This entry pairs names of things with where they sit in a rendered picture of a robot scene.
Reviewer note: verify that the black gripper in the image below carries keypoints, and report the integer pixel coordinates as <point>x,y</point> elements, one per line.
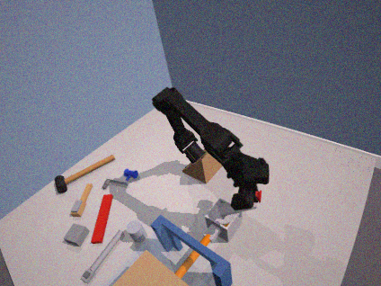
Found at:
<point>245,197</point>

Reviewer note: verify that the grey crank handle with blue knob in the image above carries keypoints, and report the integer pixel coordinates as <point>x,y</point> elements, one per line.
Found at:
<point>116,180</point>

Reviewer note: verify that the blue flat bar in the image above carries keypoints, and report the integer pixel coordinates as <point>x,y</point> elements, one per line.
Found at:
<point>209,253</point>

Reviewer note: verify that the grey cylinder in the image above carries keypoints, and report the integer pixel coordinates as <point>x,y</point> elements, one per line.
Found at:
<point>137,231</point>

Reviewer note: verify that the grey metal rod with square end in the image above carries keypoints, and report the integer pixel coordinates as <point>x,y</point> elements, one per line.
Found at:
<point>89,274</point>

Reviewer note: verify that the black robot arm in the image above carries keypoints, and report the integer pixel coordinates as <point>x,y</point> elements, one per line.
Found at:
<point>214,138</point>

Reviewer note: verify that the black-headed mallet with wooden handle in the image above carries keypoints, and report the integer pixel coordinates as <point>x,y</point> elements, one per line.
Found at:
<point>61,182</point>

